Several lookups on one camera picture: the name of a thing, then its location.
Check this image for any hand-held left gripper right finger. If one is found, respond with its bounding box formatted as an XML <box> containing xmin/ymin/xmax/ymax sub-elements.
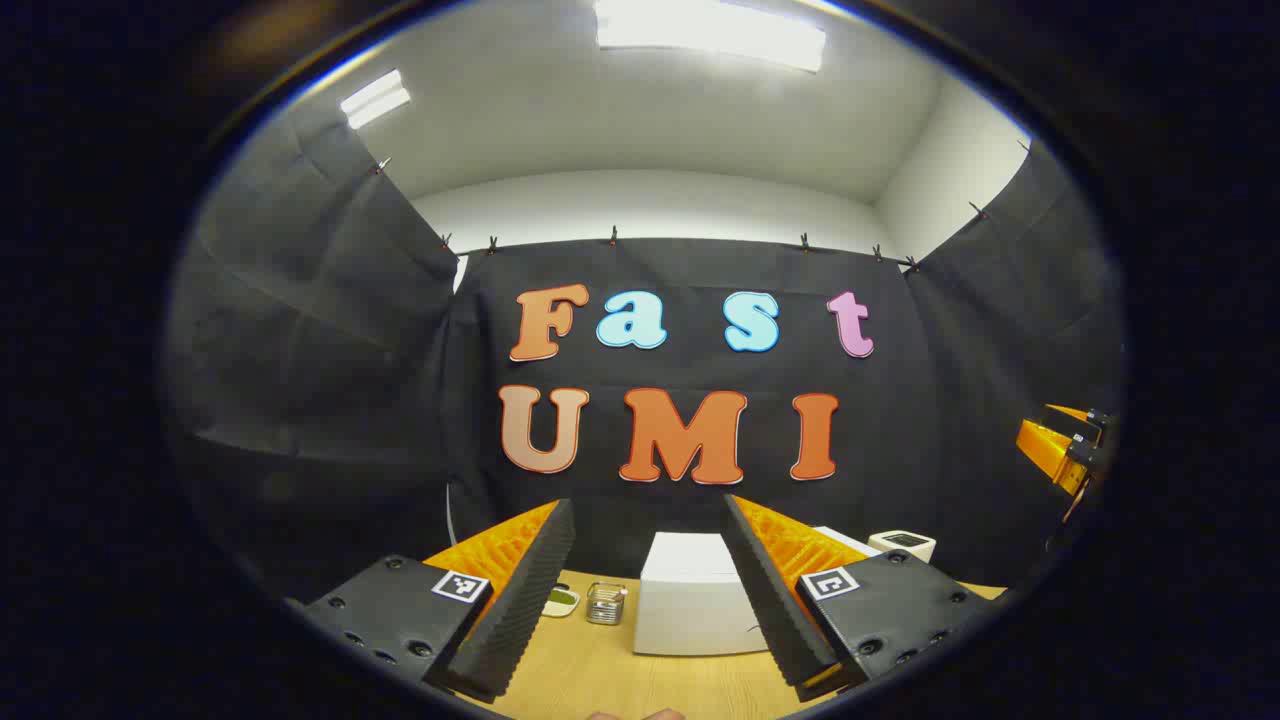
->
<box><xmin>722</xmin><ymin>493</ymin><xmax>1009</xmax><ymax>703</ymax></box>

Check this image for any white microwave oven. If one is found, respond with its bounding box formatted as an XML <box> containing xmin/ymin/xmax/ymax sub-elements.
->
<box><xmin>633</xmin><ymin>526</ymin><xmax>885</xmax><ymax>658</ymax></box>

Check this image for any white toaster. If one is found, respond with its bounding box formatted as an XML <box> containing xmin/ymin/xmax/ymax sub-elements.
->
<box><xmin>867</xmin><ymin>530</ymin><xmax>938</xmax><ymax>564</ymax></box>

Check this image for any black backdrop cloth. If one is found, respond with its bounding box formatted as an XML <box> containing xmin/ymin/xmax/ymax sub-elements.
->
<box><xmin>165</xmin><ymin>95</ymin><xmax>1129</xmax><ymax>611</ymax></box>

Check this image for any metal mesh utensil holder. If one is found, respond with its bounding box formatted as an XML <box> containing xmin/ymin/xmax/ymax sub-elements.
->
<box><xmin>585</xmin><ymin>581</ymin><xmax>629</xmax><ymax>627</ymax></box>

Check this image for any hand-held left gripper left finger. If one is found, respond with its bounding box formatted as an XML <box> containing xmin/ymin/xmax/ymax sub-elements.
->
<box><xmin>288</xmin><ymin>498</ymin><xmax>579</xmax><ymax>703</ymax></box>

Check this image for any large rectangular ceiling light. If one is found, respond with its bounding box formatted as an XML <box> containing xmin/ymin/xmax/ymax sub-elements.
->
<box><xmin>594</xmin><ymin>0</ymin><xmax>829</xmax><ymax>74</ymax></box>

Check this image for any narrow ceiling light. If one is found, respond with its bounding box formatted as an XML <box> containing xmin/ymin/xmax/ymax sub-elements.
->
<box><xmin>339</xmin><ymin>68</ymin><xmax>412</xmax><ymax>130</ymax></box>

